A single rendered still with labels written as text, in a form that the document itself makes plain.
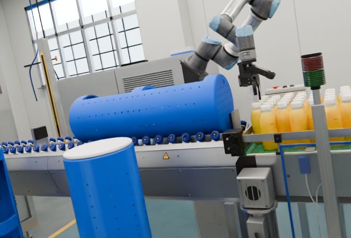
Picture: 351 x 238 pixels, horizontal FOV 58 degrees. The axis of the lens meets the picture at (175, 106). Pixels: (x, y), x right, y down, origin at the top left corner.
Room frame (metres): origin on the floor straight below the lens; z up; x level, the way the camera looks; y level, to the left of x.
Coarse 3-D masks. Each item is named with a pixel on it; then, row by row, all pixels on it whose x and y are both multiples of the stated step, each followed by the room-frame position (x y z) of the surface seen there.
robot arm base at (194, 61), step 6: (192, 54) 2.08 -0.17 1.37; (198, 54) 2.04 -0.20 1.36; (186, 60) 2.08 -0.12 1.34; (192, 60) 2.05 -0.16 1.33; (198, 60) 2.04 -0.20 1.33; (204, 60) 2.04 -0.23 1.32; (192, 66) 2.04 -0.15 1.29; (198, 66) 2.04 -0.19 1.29; (204, 66) 2.06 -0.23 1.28; (198, 72) 2.06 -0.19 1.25; (204, 72) 2.10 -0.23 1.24
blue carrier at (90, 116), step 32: (96, 96) 1.92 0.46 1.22; (128, 96) 1.63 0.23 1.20; (160, 96) 1.52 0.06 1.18; (192, 96) 1.43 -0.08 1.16; (224, 96) 1.50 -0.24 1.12; (96, 128) 1.69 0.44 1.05; (128, 128) 1.60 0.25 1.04; (160, 128) 1.52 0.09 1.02; (192, 128) 1.46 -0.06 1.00; (224, 128) 1.43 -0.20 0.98
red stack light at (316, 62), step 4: (316, 56) 0.95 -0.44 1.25; (320, 56) 0.95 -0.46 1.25; (304, 60) 0.97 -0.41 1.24; (308, 60) 0.96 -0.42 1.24; (312, 60) 0.95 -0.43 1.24; (316, 60) 0.95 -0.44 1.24; (320, 60) 0.95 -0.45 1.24; (304, 64) 0.97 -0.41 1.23; (308, 64) 0.96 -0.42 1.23; (312, 64) 0.95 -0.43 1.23; (316, 64) 0.95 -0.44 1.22; (320, 64) 0.95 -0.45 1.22; (304, 68) 0.97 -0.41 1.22; (308, 68) 0.96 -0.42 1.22; (312, 68) 0.95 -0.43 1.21; (316, 68) 0.95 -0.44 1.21; (320, 68) 0.95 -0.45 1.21
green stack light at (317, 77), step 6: (306, 72) 0.97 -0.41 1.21; (312, 72) 0.96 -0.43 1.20; (318, 72) 0.95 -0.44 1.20; (324, 72) 0.97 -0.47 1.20; (306, 78) 0.97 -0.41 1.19; (312, 78) 0.96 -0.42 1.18; (318, 78) 0.95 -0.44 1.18; (324, 78) 0.96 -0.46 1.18; (306, 84) 0.97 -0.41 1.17; (312, 84) 0.96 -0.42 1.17; (318, 84) 0.95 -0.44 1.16; (324, 84) 0.96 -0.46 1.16
